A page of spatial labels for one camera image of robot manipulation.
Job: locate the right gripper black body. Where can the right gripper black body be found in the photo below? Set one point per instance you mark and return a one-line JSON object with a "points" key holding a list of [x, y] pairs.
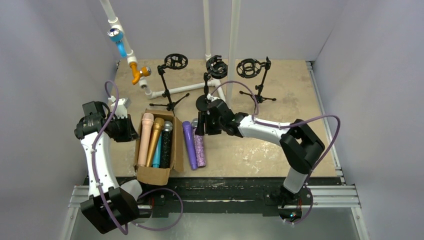
{"points": [[208, 121]]}

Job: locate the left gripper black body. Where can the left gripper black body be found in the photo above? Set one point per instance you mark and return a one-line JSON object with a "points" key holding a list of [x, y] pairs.
{"points": [[122, 129]]}

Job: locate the glitter purple microphone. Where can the glitter purple microphone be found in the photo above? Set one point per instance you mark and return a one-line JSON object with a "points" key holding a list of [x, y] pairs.
{"points": [[199, 146]]}

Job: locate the pink microphone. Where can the pink microphone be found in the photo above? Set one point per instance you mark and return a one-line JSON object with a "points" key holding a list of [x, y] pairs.
{"points": [[146, 127]]}

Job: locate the gold microphone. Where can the gold microphone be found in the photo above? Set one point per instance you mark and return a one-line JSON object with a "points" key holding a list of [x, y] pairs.
{"points": [[156, 131]]}

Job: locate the black glitter microphone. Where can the black glitter microphone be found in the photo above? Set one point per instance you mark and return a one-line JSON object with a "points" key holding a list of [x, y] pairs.
{"points": [[166, 145]]}

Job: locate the black round-base mic stand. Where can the black round-base mic stand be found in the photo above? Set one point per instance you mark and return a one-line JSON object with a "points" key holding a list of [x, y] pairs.
{"points": [[216, 68]]}

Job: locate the light blue microphone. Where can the light blue microphone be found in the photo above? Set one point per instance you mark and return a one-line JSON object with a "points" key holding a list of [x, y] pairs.
{"points": [[157, 154]]}

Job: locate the brown cardboard box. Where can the brown cardboard box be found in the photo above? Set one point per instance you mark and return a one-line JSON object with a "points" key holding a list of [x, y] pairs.
{"points": [[160, 176]]}

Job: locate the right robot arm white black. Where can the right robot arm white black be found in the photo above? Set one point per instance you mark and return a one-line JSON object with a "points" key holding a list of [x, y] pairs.
{"points": [[300, 145]]}

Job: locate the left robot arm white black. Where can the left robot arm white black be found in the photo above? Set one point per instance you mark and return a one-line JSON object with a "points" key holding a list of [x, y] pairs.
{"points": [[110, 205]]}

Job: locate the orange toy microphone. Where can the orange toy microphone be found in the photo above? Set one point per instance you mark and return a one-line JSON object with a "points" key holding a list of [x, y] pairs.
{"points": [[139, 73]]}

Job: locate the blue toy microphone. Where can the blue toy microphone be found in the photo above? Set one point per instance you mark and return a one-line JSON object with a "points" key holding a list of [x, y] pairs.
{"points": [[117, 36]]}

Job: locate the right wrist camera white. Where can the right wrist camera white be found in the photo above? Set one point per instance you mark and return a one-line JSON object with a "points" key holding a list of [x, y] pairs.
{"points": [[210, 98]]}

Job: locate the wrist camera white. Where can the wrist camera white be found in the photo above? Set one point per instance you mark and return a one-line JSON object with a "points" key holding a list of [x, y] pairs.
{"points": [[210, 98], [122, 105]]}

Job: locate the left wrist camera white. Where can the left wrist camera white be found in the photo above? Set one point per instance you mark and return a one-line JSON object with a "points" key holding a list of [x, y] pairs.
{"points": [[122, 105]]}

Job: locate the black table edge rail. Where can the black table edge rail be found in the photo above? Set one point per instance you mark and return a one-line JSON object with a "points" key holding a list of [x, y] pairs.
{"points": [[220, 195]]}

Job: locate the aluminium frame rail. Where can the aluminium frame rail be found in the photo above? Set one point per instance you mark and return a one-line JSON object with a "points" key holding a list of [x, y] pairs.
{"points": [[334, 214]]}

